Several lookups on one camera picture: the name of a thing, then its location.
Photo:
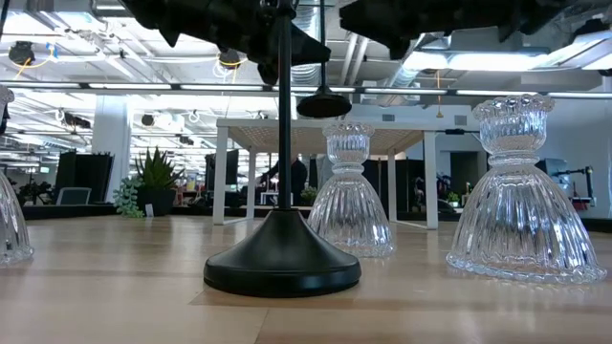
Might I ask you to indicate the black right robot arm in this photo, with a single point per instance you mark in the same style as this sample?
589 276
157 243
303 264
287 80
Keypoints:
564 14

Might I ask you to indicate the medium black candlestick holder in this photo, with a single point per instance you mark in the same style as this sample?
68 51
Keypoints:
324 106

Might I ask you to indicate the green succulent plant in pot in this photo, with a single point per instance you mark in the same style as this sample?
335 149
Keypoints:
155 184

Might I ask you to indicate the person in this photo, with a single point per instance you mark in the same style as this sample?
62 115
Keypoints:
299 181

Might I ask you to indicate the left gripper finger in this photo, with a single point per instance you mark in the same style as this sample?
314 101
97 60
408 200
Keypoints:
303 57
301 39

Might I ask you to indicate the black monitor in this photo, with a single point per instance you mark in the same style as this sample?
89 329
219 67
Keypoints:
233 169

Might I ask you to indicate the bright ceiling light panel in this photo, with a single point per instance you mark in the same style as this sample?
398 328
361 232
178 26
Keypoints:
497 61

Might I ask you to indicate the clear ribbed glass candle holder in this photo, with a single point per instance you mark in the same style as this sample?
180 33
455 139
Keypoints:
521 224
12 224
351 215

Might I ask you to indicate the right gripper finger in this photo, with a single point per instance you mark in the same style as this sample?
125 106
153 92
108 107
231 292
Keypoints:
373 31
370 10

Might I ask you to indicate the black ceiling spotlight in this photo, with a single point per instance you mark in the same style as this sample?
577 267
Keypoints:
230 59
21 52

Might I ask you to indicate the short black candlestick holder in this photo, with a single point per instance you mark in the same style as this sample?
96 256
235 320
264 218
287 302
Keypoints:
282 258

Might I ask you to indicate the black background robot arm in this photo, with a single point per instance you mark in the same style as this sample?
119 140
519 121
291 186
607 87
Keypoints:
581 184

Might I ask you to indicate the grey office chair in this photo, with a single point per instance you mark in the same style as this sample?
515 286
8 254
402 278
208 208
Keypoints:
73 196

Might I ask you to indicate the black office cabinet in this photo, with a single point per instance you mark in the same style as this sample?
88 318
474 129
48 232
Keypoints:
83 169

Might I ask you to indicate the long ceiling light strip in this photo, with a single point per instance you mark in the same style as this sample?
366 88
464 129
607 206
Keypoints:
129 86

